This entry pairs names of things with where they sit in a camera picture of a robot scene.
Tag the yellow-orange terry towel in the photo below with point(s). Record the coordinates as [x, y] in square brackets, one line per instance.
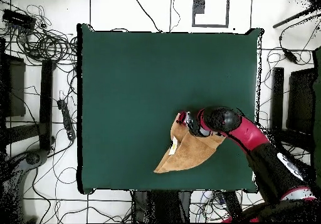
[190, 153]

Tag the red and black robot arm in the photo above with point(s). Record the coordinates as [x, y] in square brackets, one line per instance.
[250, 133]

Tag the black flat panel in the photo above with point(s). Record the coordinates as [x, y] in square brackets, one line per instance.
[301, 101]
[16, 88]

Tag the dark green table cloth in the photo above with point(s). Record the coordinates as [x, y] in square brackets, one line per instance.
[120, 83]

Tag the black stand bar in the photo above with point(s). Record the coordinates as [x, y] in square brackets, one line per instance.
[46, 103]
[277, 96]

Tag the small gray square plate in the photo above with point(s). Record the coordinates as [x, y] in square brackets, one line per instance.
[199, 7]

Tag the black power strip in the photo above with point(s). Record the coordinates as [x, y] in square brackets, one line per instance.
[66, 118]

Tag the black power adapter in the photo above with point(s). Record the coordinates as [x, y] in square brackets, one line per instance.
[291, 56]

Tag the black tripod leg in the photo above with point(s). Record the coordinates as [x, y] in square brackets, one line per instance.
[293, 17]

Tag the gray chair base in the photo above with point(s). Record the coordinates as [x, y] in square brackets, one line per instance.
[35, 157]

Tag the black box device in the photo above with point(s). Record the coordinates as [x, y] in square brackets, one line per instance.
[17, 19]

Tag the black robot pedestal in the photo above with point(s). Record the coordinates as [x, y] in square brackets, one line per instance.
[160, 209]

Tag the gray square frame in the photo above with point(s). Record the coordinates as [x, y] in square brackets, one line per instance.
[227, 10]

